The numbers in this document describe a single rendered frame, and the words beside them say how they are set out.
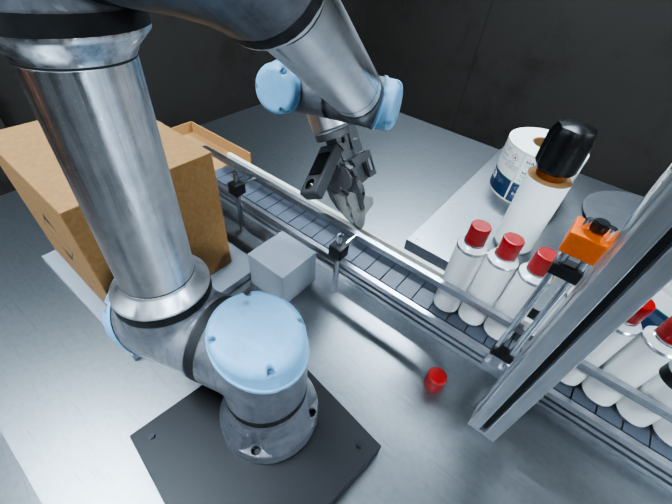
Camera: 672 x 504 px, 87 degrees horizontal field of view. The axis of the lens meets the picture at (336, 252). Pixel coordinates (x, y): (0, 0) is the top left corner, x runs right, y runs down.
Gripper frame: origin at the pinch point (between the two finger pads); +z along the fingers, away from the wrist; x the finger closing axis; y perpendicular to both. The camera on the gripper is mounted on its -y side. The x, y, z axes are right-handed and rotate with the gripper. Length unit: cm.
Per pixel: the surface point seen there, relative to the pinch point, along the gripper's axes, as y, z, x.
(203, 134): 13, -28, 68
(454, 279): -2.6, 9.4, -21.6
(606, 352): -2.1, 19.9, -43.1
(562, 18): 254, -18, 16
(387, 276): -1.9, 11.2, -5.8
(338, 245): -9.7, -0.8, -3.4
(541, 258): -0.9, 4.9, -35.5
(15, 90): -1, -82, 211
